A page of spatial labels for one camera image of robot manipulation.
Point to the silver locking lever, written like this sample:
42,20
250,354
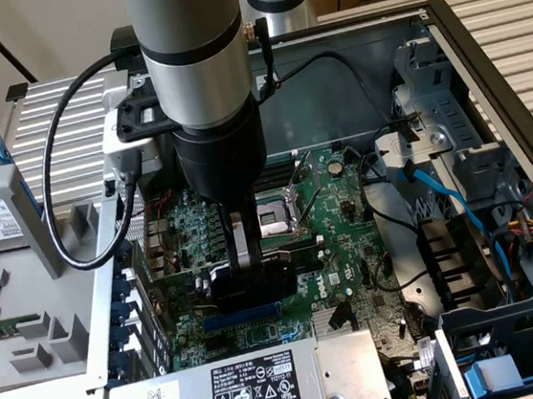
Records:
310,208

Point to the small black table clamp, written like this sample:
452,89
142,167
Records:
16,91

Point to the grey parts rack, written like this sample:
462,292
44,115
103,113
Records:
22,295

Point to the silver coin battery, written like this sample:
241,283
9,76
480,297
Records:
335,167

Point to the black box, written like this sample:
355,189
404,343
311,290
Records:
123,40

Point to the black RAM slot bank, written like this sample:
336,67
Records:
301,246
282,171

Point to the silver power supply unit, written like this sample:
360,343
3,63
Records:
343,369

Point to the silver metal drive cage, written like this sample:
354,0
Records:
449,111

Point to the green Dell motherboard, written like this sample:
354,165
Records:
349,248

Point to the blue slot retention clip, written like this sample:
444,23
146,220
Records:
121,287
119,336
115,363
121,311

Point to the silver chipset heatsink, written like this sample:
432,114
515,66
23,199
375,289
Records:
321,321

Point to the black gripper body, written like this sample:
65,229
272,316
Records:
223,161

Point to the short black expansion slot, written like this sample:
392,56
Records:
215,342

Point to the green graphics card black cooler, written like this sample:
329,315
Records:
276,285

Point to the silver socket cover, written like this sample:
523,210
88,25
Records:
300,170

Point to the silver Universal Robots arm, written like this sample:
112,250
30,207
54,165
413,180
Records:
191,49

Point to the CPU socket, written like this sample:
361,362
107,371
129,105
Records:
273,218

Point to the open grey PC case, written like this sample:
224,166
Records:
333,105

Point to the grey disk bay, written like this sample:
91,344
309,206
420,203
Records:
502,326

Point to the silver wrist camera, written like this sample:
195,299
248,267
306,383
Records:
122,158

